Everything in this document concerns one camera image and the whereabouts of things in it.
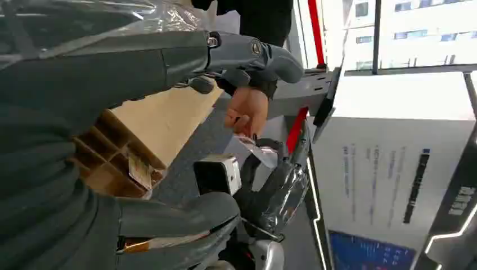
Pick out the blue display screen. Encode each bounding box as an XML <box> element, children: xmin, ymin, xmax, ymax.
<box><xmin>328</xmin><ymin>230</ymin><xmax>417</xmax><ymax>270</ymax></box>

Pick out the white information kiosk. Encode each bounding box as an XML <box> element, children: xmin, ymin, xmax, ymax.
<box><xmin>308</xmin><ymin>70</ymin><xmax>477</xmax><ymax>270</ymax></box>

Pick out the white printed card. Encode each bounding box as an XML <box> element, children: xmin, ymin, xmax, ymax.
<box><xmin>236</xmin><ymin>134</ymin><xmax>279</xmax><ymax>169</ymax></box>

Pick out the person's hand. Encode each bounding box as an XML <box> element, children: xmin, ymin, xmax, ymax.
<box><xmin>223</xmin><ymin>87</ymin><xmax>269</xmax><ymax>141</ymax></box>

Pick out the ribbed grey left arm sleeve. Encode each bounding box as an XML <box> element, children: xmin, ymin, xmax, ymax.
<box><xmin>0</xmin><ymin>106</ymin><xmax>121</xmax><ymax>270</ymax></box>

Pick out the wooden card box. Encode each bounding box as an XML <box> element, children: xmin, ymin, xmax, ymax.
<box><xmin>70</xmin><ymin>77</ymin><xmax>225</xmax><ymax>199</ymax></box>

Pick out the red pole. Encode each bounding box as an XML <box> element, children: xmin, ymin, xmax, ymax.
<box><xmin>286</xmin><ymin>0</ymin><xmax>326</xmax><ymax>154</ymax></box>

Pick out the grey gate housing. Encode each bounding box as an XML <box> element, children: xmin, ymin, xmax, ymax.
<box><xmin>267</xmin><ymin>67</ymin><xmax>341</xmax><ymax>128</ymax></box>

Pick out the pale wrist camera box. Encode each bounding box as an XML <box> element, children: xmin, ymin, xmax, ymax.
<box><xmin>193</xmin><ymin>154</ymin><xmax>243</xmax><ymax>197</ymax></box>

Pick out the clear plastic wrap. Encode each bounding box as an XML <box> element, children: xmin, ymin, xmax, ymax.
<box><xmin>0</xmin><ymin>0</ymin><xmax>210</xmax><ymax>66</ymax></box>

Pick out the card with printed pattern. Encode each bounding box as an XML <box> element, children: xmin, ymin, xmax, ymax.
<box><xmin>128</xmin><ymin>152</ymin><xmax>154</xmax><ymax>191</ymax></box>

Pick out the person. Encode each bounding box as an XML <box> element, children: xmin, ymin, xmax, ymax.
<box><xmin>191</xmin><ymin>0</ymin><xmax>295</xmax><ymax>98</ymax></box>

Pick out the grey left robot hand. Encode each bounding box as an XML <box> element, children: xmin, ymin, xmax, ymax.
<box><xmin>0</xmin><ymin>30</ymin><xmax>305</xmax><ymax>270</ymax></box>

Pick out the dark window frame post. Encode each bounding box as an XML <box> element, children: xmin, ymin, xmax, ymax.
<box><xmin>372</xmin><ymin>0</ymin><xmax>383</xmax><ymax>75</ymax></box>

